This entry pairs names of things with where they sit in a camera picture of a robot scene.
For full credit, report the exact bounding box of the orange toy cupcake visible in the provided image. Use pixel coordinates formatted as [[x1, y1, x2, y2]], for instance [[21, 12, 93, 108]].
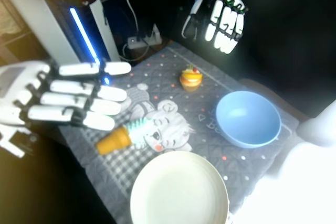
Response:
[[179, 64, 204, 93]]

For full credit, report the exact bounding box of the toy ice cream cone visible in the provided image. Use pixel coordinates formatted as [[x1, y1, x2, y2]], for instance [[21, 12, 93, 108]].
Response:
[[96, 119, 150, 155]]

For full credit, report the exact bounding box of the blue bowl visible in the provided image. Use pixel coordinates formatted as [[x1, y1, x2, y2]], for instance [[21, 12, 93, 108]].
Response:
[[215, 90, 282, 148]]

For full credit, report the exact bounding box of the white plate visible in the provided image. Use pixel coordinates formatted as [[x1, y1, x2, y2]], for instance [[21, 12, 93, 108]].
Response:
[[130, 151, 230, 224]]

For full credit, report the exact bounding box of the grey quilt with bear print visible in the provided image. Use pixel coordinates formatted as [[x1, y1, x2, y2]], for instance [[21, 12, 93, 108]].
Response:
[[57, 45, 300, 224]]

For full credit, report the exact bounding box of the white power strip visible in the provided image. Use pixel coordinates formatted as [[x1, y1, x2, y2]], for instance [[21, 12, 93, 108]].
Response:
[[127, 23, 163, 50]]

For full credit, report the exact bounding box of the white tower with blue light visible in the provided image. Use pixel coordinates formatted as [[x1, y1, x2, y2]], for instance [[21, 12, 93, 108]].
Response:
[[2, 0, 121, 65]]

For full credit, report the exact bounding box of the white robot body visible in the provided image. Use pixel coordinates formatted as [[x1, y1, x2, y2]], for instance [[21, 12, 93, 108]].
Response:
[[230, 100, 336, 224]]

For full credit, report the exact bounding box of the white cable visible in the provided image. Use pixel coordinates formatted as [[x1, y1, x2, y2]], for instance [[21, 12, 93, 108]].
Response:
[[112, 0, 140, 38]]

